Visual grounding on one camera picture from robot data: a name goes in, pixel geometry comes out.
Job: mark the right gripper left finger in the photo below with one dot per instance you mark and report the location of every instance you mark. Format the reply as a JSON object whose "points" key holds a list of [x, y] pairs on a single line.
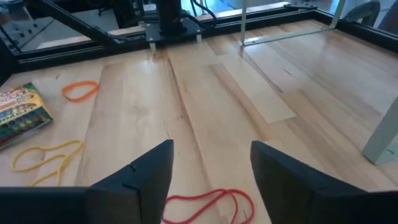
{"points": [[124, 202]]}

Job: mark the yellow rubber band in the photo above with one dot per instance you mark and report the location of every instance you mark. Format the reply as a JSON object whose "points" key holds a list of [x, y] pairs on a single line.
{"points": [[13, 165]]}

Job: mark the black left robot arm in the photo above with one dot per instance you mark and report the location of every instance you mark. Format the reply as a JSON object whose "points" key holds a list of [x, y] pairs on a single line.
{"points": [[169, 15]]}

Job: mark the orange rubber band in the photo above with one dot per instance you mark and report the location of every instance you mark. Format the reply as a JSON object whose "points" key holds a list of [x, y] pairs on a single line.
{"points": [[63, 91]]}

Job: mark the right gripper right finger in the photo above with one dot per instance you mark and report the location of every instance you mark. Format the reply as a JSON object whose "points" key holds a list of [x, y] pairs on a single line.
{"points": [[311, 202]]}

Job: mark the yellow crayon box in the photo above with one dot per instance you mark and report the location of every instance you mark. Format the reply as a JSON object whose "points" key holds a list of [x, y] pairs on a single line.
{"points": [[21, 115]]}

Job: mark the grey metal base plate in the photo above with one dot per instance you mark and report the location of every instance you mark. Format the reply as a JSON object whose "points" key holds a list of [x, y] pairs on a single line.
{"points": [[28, 34]]}

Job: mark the red rubber band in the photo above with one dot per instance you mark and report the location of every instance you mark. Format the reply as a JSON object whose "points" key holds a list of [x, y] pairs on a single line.
{"points": [[224, 190]]}

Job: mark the green perforated metal shelf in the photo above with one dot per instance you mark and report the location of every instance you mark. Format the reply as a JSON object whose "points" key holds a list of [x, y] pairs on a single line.
{"points": [[382, 137]]}

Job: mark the black rounded panel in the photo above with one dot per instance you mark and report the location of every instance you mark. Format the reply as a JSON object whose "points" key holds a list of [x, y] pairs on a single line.
{"points": [[363, 14]]}

